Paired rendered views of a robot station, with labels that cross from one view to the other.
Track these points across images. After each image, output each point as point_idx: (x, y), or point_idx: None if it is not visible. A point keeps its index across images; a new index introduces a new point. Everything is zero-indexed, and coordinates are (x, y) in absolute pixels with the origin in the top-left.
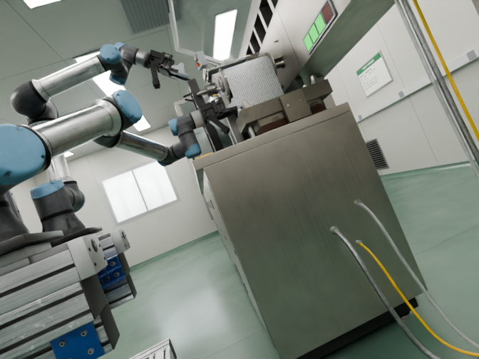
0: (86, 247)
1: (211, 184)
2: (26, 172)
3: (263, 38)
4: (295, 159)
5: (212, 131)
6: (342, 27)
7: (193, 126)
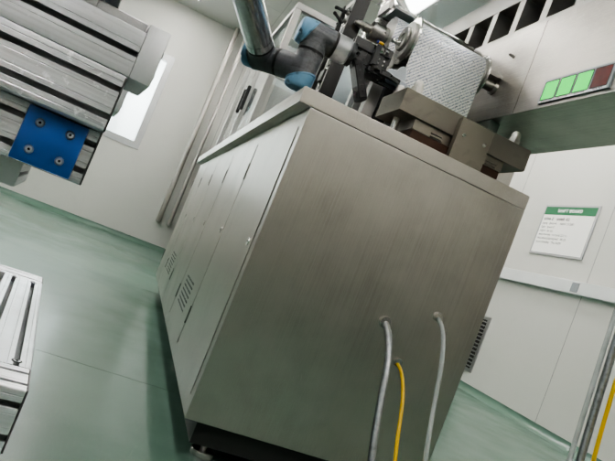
0: (164, 50)
1: (301, 134)
2: None
3: (496, 37)
4: (417, 201)
5: (329, 83)
6: (601, 108)
7: (329, 52)
